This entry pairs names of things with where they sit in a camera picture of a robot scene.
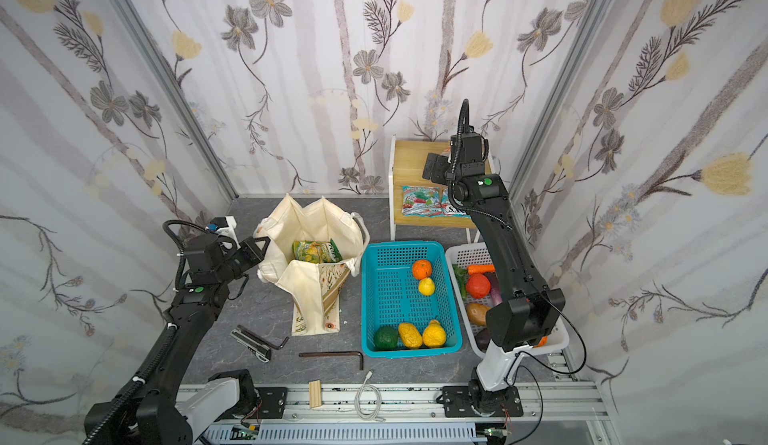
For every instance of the white plastic basket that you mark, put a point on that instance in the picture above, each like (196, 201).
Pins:
(463, 256)

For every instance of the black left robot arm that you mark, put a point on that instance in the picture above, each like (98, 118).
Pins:
(144, 410)

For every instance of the black metal clamp tool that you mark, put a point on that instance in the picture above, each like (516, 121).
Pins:
(258, 346)

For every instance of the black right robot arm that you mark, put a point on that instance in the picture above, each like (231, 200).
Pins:
(529, 308)

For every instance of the green avocado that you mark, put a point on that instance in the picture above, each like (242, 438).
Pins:
(386, 338)

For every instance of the green lemon candy bag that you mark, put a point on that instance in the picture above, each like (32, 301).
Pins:
(316, 252)

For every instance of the large black allen key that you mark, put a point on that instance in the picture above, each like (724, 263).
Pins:
(336, 354)

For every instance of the brown potato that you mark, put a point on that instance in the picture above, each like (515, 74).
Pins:
(476, 313)

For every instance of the cherry mint candy bag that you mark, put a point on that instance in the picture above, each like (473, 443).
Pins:
(421, 201)

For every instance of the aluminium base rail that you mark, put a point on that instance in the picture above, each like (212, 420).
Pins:
(534, 413)

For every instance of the orange tangerine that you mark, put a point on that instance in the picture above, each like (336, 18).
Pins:
(421, 269)

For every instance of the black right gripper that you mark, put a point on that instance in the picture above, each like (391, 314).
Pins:
(436, 167)

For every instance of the large yellow citrus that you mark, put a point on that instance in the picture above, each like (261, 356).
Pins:
(434, 335)

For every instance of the long purple eggplant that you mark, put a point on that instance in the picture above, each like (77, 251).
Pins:
(495, 292)

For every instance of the yellow corn cob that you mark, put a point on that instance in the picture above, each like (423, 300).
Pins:
(410, 336)

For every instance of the red tomato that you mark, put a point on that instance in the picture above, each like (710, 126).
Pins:
(478, 286)

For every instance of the Fox's mint blossom candy bag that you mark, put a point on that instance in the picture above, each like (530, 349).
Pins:
(448, 209)

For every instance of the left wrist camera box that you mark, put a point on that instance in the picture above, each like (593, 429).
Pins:
(223, 225)

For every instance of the white wooden shelf rack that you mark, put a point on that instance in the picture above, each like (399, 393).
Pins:
(406, 163)

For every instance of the small yellow lemon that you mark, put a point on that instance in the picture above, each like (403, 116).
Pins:
(426, 286)

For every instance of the small wooden block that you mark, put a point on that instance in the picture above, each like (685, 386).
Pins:
(315, 394)

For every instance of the floral canvas tote bag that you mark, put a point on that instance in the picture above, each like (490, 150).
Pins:
(314, 288)

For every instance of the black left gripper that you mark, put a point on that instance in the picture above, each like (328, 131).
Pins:
(246, 253)

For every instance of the teal plastic basket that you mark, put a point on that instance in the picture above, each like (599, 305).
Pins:
(390, 297)

